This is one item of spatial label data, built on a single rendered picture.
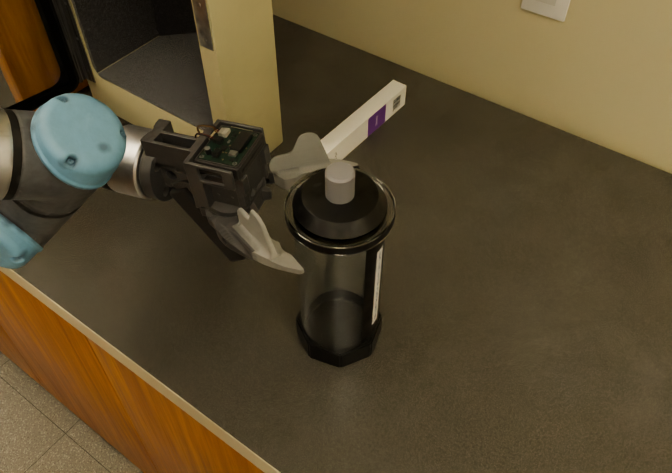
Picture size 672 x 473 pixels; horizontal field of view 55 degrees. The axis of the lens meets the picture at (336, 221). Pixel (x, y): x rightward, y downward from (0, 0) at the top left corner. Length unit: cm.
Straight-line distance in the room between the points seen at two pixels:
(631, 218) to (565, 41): 29
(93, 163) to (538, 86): 78
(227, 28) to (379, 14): 45
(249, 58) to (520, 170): 44
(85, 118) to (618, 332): 65
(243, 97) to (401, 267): 32
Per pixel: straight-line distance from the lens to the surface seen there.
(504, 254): 91
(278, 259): 61
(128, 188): 71
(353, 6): 126
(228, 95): 89
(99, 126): 57
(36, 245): 69
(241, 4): 85
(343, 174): 59
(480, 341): 82
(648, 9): 102
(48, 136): 55
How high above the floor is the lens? 162
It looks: 48 degrees down
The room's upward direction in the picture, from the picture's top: straight up
